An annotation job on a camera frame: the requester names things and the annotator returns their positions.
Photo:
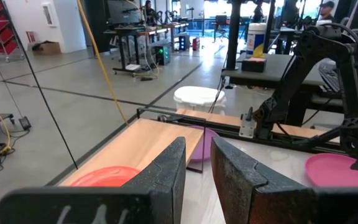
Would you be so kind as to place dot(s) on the orange translucent plate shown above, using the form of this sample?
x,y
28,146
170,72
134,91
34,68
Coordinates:
x,y
104,177

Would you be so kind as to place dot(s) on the black pole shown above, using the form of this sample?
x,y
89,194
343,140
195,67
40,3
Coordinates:
x,y
233,34

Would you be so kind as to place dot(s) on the computer tower blue light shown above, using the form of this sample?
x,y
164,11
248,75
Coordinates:
x,y
184,42

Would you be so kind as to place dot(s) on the cardboard box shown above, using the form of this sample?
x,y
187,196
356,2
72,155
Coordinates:
x,y
47,48

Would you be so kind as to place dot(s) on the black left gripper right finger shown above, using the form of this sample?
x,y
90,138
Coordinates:
x,y
244,193

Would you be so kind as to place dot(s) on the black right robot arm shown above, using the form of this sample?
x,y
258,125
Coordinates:
x,y
291,84

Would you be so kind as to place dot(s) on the white bucket with lid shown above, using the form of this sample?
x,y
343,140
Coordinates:
x,y
197,98

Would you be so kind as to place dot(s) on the black aluminium table frame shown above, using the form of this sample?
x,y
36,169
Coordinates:
x,y
228,129

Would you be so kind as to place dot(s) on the computer tower green light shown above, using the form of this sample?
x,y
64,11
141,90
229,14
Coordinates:
x,y
163,54

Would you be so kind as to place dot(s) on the black side table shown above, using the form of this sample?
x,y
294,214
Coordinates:
x,y
275,68

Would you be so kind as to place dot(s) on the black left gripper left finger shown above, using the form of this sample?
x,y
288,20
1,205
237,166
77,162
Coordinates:
x,y
160,193

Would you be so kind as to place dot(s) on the small red container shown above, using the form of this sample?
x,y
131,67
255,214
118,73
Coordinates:
x,y
196,44

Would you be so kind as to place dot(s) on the black office chair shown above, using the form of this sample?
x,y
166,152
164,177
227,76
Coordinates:
x,y
221,23

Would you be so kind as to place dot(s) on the white wall panel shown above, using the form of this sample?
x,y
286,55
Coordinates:
x,y
48,15

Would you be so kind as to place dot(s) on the black frame desk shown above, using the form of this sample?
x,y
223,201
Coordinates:
x,y
126,31

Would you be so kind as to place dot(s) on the white mounting bracket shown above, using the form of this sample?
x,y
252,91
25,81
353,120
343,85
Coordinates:
x,y
246,129

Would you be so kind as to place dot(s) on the black power adapter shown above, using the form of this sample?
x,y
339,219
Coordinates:
x,y
25,123

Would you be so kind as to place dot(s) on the white flat box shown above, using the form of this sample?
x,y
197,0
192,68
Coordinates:
x,y
133,67

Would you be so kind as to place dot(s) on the magenta opaque plate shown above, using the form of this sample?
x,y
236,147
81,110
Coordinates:
x,y
328,171

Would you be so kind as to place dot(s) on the small black box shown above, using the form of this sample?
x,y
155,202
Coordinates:
x,y
253,65

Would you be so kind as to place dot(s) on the person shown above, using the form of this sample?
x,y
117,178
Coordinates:
x,y
258,12
149,12
326,12

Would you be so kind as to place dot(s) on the purple plate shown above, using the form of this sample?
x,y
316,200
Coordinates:
x,y
208,143

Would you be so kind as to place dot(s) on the wipes canister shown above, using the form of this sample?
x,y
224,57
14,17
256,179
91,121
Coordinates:
x,y
256,40

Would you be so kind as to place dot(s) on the wooden side board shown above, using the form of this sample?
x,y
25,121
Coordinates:
x,y
222,118

